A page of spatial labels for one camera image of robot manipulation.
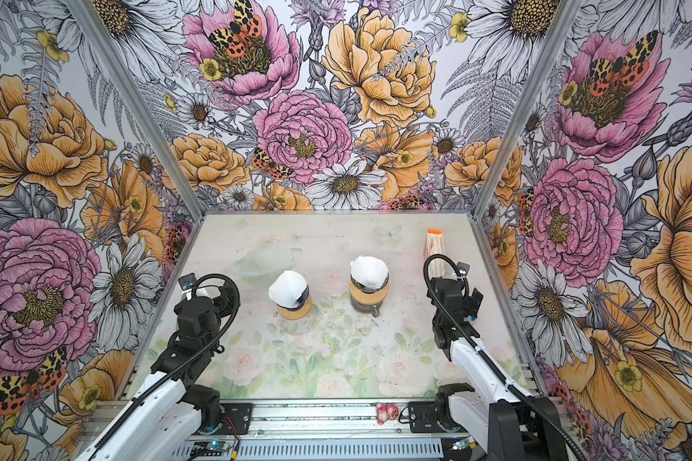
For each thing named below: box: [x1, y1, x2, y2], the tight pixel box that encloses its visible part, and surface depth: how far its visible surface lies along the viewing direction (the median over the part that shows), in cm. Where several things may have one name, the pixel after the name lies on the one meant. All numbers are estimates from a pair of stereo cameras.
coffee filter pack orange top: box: [423, 228, 449, 280], surface depth 101 cm
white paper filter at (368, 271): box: [349, 254, 389, 290], surface depth 85 cm
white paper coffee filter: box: [268, 270, 308, 308], surface depth 83 cm
